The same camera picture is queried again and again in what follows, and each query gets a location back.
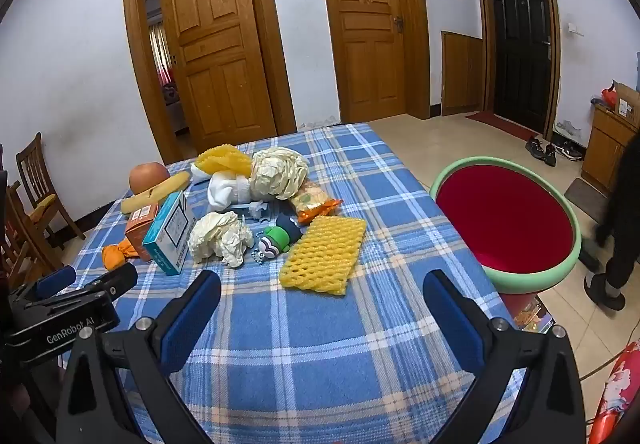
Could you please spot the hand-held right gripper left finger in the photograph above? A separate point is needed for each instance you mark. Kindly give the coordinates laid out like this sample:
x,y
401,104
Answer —
x,y
192,319

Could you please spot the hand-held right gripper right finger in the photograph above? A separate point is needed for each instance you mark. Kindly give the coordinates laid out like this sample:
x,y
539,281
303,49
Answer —
x,y
452,319

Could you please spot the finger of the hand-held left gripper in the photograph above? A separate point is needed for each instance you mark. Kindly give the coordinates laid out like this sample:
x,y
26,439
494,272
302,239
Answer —
x,y
117,280
56,280

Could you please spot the orange plastic wrapper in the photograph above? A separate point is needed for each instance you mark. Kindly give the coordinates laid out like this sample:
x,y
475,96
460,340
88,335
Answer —
x,y
117,256

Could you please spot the orange box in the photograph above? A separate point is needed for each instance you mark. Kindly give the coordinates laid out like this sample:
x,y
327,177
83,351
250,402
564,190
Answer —
x,y
140,229

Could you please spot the blue and white box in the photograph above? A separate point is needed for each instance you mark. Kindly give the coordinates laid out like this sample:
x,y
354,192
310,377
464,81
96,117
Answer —
x,y
170,234

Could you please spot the small paper ball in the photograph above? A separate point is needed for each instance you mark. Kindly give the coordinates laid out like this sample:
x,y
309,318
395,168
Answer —
x,y
220,236

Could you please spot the red basin with green rim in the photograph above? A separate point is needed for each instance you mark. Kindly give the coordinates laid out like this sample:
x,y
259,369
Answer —
x,y
505,219

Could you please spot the clear plastic wrapper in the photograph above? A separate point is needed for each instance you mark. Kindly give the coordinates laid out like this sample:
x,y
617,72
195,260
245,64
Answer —
x,y
259,209

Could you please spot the white cloth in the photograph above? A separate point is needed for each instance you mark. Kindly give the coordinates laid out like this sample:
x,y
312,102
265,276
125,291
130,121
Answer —
x,y
227,191

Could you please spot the white tissue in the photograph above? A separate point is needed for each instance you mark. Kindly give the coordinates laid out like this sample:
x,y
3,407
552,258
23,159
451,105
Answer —
x,y
198,172

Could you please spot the yellow foam fruit net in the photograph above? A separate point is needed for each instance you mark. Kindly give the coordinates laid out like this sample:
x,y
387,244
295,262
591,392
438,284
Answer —
x,y
222,159
322,254

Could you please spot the orange snack packet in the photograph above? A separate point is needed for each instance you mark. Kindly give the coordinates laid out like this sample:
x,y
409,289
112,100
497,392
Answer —
x,y
312,201

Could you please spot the large paper ball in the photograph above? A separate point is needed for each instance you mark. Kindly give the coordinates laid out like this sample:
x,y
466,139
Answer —
x,y
277,174

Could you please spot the wooden chair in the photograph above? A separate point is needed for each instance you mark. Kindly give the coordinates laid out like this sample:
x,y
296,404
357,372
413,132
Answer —
x,y
35,174
15,234

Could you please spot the colourful printed box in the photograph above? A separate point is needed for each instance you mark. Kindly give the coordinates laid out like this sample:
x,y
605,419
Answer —
x,y
532,316

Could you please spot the yellow banana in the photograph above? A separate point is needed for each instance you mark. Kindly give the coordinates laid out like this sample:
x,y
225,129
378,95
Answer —
x,y
160,191

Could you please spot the red apple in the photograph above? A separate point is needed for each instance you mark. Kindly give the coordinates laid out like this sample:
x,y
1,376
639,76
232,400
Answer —
x,y
145,176

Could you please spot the blue plaid tablecloth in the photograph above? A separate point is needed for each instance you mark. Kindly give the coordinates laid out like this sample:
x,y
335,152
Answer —
x,y
300,349

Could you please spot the red floral cloth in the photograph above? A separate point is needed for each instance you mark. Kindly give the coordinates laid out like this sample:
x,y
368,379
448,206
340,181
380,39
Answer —
x,y
617,394

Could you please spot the grey floor mat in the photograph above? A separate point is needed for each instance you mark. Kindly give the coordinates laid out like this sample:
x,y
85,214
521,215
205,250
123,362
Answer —
x,y
585,194

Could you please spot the black shoe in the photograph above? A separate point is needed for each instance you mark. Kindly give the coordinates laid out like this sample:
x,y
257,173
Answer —
x,y
534,146
549,155

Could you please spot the red doormat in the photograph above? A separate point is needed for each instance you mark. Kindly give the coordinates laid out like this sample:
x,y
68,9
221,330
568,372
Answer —
x,y
500,124

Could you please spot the black and white sneaker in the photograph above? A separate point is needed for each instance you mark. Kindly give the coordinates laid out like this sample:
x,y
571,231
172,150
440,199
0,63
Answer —
x,y
570,151

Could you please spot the wooden floor cabinet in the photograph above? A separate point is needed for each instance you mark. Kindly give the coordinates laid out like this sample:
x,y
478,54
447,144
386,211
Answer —
x,y
605,149

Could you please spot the striped curtain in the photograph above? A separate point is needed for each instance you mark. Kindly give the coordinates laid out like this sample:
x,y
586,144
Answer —
x,y
159,49

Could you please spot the wooden door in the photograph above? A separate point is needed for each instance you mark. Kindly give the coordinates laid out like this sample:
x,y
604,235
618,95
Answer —
x,y
367,24
215,39

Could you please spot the red plastic bag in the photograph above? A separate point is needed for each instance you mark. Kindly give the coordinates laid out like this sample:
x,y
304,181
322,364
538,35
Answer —
x,y
610,96

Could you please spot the cardboard box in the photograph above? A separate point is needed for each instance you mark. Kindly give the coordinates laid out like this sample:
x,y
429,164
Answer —
x,y
625,101

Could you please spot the black door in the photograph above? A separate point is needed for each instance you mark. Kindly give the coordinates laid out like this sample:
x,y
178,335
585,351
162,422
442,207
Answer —
x,y
517,44

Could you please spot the wooden door frame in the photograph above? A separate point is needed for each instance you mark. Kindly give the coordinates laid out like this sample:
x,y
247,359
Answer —
x,y
419,24
132,49

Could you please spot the wooden wall cabinet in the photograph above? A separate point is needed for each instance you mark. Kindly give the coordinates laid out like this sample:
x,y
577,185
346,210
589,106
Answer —
x,y
460,74

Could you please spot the brown door frame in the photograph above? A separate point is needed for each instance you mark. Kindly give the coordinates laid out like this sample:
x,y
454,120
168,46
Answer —
x,y
480,34

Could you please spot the white light switch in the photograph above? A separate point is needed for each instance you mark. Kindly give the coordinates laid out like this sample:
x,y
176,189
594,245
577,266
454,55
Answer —
x,y
576,28

